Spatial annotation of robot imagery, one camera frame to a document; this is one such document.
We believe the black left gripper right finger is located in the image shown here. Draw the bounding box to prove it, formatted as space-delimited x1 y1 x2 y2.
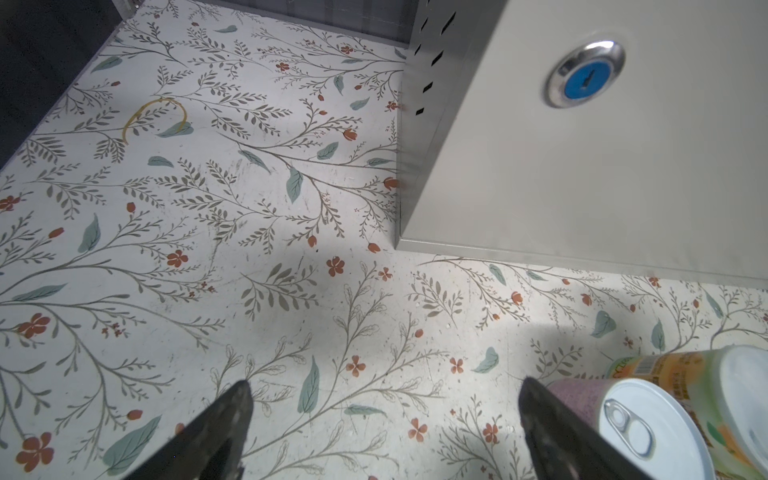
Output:
518 377 648 480

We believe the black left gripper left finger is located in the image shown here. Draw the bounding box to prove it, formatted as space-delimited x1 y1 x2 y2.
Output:
127 380 254 480

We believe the pink can white lid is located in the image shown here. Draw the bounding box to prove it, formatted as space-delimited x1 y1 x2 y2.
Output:
548 378 716 479

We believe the orange green can plastic lid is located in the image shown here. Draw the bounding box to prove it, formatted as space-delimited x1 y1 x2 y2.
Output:
607 345 767 479

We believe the grey metal cabinet box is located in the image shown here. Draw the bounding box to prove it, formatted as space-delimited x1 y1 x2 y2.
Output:
396 1 767 288

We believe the blue round cabinet lock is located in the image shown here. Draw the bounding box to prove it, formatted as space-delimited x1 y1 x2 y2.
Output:
543 40 626 109

